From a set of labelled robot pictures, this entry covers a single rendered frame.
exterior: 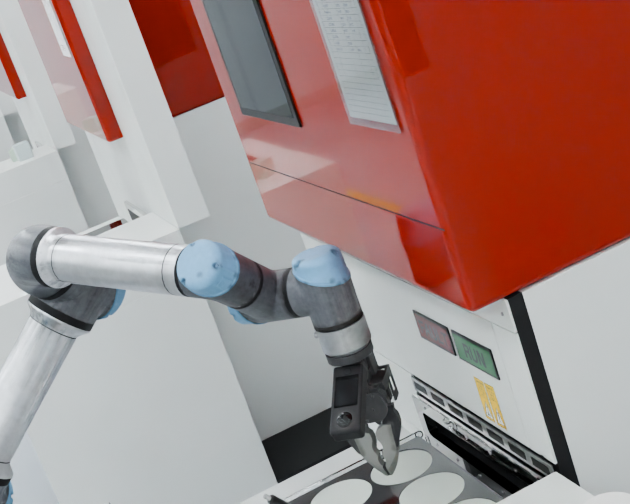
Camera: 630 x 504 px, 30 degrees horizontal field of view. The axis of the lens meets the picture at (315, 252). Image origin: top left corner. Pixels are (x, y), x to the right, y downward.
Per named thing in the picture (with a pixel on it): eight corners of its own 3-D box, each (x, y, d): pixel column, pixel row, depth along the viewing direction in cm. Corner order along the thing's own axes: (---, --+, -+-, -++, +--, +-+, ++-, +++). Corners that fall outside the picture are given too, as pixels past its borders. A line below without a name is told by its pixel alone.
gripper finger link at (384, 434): (414, 454, 182) (396, 402, 180) (408, 475, 177) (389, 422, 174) (394, 458, 183) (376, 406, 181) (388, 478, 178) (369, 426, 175)
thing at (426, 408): (435, 438, 202) (419, 390, 199) (578, 541, 161) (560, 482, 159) (426, 443, 201) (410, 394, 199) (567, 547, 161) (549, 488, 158)
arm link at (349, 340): (358, 326, 168) (305, 338, 171) (368, 354, 170) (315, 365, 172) (367, 305, 175) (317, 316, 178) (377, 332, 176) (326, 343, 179)
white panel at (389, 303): (367, 387, 237) (303, 204, 225) (600, 553, 162) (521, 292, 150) (353, 393, 236) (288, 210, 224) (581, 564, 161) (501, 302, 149)
